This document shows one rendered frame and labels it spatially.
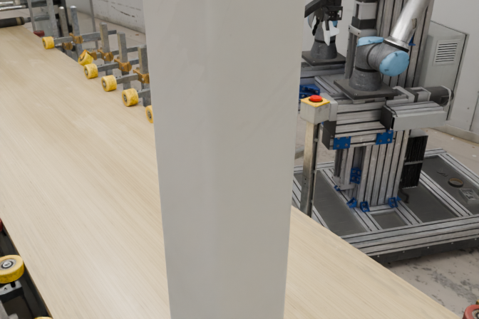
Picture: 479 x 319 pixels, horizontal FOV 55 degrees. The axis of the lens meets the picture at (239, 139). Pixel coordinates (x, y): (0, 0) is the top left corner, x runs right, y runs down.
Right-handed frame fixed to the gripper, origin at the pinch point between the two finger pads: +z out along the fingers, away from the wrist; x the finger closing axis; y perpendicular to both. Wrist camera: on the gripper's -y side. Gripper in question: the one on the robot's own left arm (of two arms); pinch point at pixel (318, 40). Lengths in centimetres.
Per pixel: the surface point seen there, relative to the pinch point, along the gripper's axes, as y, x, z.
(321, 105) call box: -14.5, -39.0, 10.3
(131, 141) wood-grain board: -76, 12, 42
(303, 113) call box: -19.0, -35.3, 14.2
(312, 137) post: -16.0, -37.8, 22.2
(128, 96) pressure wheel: -76, 49, 36
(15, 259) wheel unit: -111, -56, 41
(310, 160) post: -16, -38, 31
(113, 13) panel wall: -89, 631, 115
